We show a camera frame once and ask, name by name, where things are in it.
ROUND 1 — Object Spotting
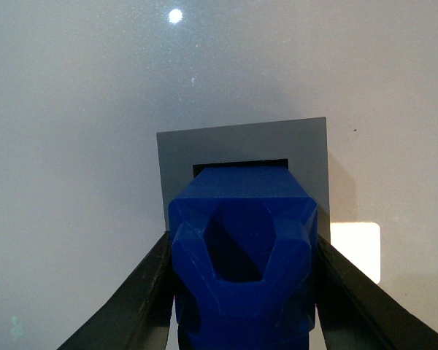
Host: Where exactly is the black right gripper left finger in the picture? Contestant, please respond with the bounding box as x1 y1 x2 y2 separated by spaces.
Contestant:
59 232 176 350

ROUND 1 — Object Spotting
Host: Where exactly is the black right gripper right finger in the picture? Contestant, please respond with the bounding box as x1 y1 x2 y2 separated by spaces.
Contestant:
316 237 438 350

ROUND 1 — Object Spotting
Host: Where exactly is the blue plastic block part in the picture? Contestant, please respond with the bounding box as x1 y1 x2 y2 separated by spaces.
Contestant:
169 166 318 349

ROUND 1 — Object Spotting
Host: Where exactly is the gray hollow cube base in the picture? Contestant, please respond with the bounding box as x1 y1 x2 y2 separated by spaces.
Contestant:
157 117 331 241

